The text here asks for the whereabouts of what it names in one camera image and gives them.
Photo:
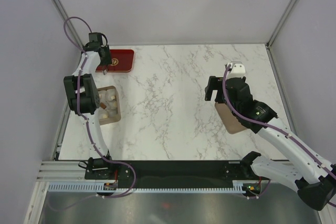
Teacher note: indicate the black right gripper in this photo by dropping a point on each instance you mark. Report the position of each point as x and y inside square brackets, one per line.
[214, 83]

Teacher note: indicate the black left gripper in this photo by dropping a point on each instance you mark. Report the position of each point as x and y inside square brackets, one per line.
[106, 49]

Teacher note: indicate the gold box lid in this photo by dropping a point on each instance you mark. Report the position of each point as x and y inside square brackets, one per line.
[230, 122]

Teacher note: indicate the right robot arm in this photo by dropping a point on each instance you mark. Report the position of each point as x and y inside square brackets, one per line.
[312, 178]

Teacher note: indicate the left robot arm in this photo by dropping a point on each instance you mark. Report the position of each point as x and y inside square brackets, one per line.
[83, 96]

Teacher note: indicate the red chocolate tray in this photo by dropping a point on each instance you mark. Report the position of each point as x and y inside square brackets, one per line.
[121, 60]

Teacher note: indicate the gold chocolate box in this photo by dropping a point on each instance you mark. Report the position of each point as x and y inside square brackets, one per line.
[113, 107]

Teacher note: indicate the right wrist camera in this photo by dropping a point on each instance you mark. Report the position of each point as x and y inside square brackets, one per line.
[235, 69]

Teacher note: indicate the left aluminium frame post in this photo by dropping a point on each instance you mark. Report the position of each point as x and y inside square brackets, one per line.
[62, 12]

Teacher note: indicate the aluminium frame post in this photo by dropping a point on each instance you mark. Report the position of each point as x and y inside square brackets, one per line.
[290, 6]
[62, 12]

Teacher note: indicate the white cable duct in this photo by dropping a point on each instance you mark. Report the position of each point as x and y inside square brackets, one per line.
[101, 187]

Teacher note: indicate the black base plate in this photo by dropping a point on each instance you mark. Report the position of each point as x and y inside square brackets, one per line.
[169, 173]

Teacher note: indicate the right aluminium frame post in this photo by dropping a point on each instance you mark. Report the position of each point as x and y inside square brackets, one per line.
[290, 6]

